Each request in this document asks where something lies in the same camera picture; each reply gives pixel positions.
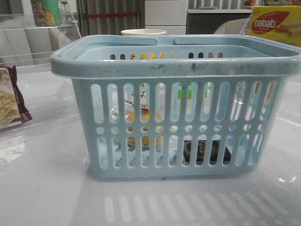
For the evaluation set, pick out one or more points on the packaged bread slice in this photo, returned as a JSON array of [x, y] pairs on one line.
[[130, 116]]

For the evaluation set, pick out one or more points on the light blue plastic basket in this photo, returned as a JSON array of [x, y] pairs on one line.
[[198, 87]]

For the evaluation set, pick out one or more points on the cream paper cup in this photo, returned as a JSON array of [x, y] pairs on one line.
[[143, 32]]

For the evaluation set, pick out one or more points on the white drawer cabinet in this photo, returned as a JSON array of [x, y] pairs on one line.
[[167, 15]]

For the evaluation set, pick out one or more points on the brown cracker snack bag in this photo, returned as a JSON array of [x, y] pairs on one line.
[[13, 111]]

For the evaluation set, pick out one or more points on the clear acrylic shelf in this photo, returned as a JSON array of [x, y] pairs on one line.
[[22, 43]]

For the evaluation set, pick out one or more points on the green cartoon snack package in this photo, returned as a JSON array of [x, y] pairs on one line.
[[46, 12]]

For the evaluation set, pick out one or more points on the yellow nabati wafer box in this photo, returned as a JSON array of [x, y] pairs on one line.
[[278, 23]]

